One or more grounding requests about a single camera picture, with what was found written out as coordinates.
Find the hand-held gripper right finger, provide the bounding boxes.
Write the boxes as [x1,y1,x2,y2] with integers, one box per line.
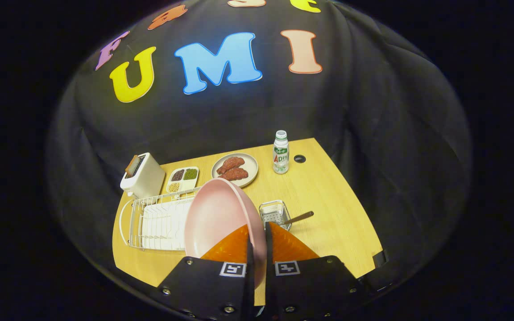
[264,221,368,321]

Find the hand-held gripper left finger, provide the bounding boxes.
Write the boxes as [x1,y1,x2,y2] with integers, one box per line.
[156,223,256,321]

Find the pink plate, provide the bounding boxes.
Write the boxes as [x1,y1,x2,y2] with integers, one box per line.
[184,178,267,290]

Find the wooden handled spoon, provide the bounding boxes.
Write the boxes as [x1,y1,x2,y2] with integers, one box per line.
[279,211,315,226]

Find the white wire dish rack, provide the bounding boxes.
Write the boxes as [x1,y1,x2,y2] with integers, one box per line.
[119,187,202,251]

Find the metal wire basket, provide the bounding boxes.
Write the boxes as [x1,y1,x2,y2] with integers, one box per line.
[259,200,292,231]

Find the white divided dish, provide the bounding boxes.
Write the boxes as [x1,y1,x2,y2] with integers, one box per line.
[166,166,199,194]

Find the beige plate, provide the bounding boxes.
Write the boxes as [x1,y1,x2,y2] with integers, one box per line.
[211,153,259,188]

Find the red meat piece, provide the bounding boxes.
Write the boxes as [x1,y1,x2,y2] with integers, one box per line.
[219,167,249,181]
[216,156,245,174]

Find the white toaster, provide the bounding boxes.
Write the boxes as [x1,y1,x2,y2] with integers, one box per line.
[120,152,166,199]

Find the white milk drink bottle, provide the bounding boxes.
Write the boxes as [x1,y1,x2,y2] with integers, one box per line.
[273,130,290,174]

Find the black backdrop cloth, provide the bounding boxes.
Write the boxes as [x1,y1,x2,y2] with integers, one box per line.
[45,0,474,308]

